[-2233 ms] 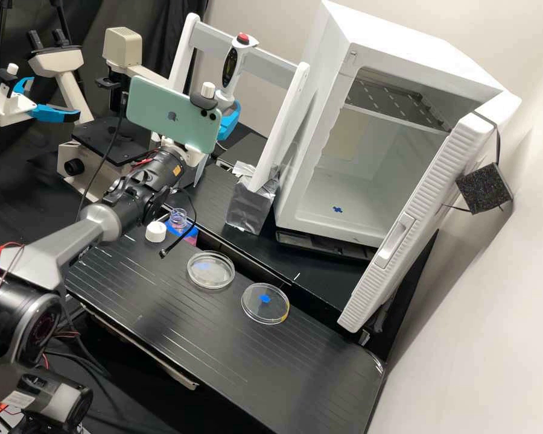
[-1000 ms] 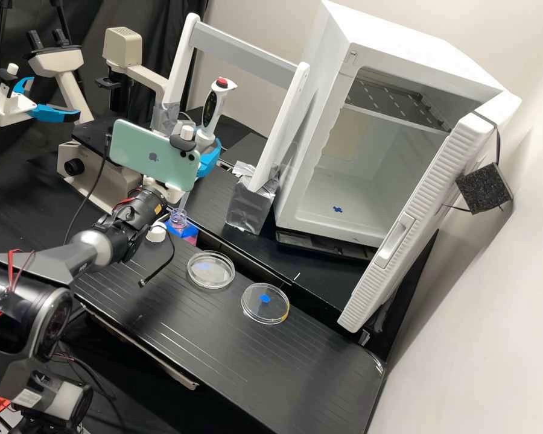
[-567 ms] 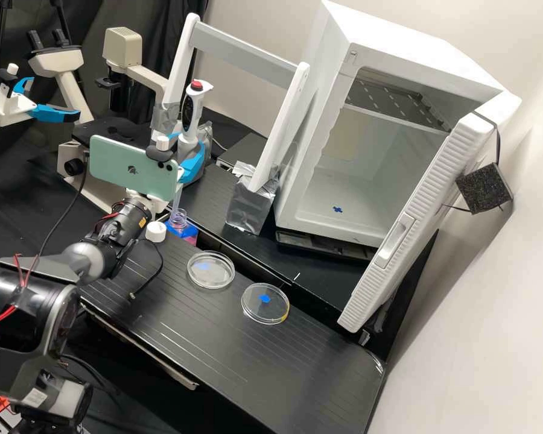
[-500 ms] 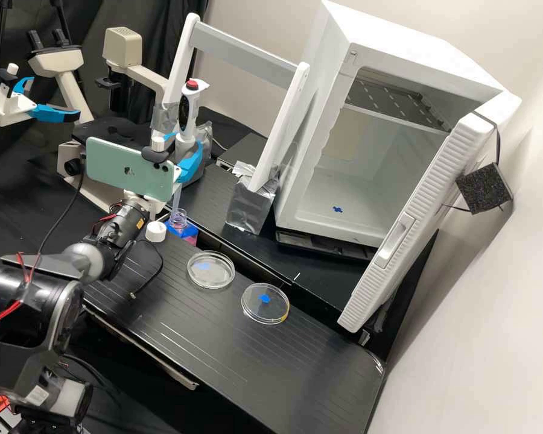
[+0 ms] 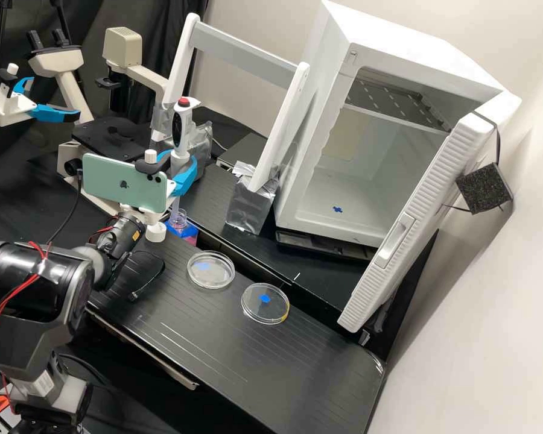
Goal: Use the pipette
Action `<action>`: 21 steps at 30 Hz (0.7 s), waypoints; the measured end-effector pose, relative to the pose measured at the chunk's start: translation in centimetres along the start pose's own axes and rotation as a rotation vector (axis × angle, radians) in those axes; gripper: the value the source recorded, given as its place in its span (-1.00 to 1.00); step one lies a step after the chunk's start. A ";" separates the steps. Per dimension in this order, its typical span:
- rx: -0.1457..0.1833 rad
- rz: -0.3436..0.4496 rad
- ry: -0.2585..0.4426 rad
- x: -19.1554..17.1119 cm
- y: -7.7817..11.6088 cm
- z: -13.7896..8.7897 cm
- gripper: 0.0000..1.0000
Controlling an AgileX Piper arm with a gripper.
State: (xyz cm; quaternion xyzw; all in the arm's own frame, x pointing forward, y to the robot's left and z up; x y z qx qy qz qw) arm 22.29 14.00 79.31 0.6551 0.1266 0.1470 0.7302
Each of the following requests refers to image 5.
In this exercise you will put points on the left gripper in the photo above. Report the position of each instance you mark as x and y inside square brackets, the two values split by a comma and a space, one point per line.
[9, 108]

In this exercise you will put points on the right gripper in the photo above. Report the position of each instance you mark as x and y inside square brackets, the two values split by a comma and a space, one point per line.
[135, 214]

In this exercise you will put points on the pipette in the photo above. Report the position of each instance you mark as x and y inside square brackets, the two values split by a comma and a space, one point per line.
[181, 126]

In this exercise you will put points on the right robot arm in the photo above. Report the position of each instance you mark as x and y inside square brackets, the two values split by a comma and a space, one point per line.
[22, 276]

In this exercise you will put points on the cream microscope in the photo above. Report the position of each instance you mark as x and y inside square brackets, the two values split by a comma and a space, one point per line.
[70, 90]

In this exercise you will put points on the small bottle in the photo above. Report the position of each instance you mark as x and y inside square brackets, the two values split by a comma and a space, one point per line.
[179, 222]

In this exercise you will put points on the black platform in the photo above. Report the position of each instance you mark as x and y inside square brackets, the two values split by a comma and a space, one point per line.
[316, 280]
[244, 151]
[253, 370]

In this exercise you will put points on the white cap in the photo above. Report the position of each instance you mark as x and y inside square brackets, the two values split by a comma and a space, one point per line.
[156, 233]

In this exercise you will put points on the blue bottle holder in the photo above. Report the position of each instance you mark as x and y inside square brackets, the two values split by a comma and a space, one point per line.
[190, 236]

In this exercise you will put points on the petri dish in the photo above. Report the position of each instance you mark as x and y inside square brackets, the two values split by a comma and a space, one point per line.
[210, 270]

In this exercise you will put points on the incubator door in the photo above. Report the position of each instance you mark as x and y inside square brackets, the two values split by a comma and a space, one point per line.
[412, 226]

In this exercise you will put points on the white incubator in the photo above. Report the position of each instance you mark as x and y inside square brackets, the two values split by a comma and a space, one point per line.
[389, 31]

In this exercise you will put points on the right wrist camera phone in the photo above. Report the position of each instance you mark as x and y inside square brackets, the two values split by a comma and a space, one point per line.
[117, 181]

